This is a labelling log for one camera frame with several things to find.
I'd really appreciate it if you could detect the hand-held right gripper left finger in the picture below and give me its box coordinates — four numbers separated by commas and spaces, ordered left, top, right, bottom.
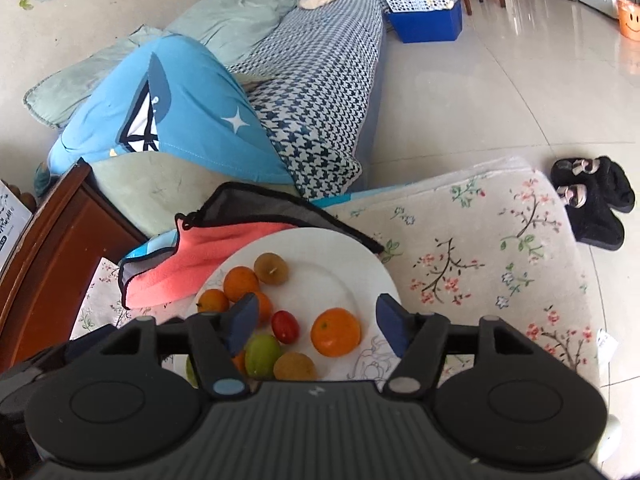
102, 292, 261, 401

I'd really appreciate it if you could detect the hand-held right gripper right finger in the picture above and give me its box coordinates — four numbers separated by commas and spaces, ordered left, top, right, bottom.
376, 293, 538, 401

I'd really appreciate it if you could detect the small orange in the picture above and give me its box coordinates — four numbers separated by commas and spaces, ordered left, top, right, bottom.
197, 288, 230, 313
223, 266, 261, 302

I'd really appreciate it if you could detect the red cherry tomato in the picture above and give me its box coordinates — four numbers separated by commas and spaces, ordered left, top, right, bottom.
271, 310, 300, 345

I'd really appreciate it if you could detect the brown kiwi with stem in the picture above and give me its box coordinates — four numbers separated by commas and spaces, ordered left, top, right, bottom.
253, 252, 289, 287

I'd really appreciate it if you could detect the white plate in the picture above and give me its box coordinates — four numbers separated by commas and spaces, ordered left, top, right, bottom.
192, 227, 403, 383

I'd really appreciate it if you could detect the pink cloth with grey trim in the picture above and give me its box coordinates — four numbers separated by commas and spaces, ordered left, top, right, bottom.
118, 181, 385, 311

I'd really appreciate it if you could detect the brown wooden headboard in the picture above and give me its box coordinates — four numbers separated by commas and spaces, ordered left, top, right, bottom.
0, 162, 151, 373

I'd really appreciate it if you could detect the pale green cushion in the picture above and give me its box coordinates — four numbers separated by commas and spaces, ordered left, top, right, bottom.
92, 152, 303, 238

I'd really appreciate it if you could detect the white milk carton box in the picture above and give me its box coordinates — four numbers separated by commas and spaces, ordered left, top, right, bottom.
0, 180, 33, 271

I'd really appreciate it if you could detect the blue printed pillow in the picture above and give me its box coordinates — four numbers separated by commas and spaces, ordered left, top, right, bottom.
35, 35, 296, 186

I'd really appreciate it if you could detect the black fuzzy slipper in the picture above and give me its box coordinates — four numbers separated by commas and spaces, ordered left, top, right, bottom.
550, 156, 636, 213
555, 185, 626, 251

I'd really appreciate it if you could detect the houndstooth covered sofa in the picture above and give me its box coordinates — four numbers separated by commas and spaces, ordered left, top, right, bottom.
227, 0, 388, 198

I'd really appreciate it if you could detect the light green quilt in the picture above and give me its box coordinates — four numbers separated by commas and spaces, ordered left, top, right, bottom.
22, 0, 373, 128

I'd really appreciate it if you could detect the blue storage bin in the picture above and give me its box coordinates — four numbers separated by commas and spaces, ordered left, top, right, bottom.
386, 0, 463, 44

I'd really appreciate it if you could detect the orange plastic bucket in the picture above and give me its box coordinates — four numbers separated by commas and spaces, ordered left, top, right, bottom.
616, 0, 640, 41

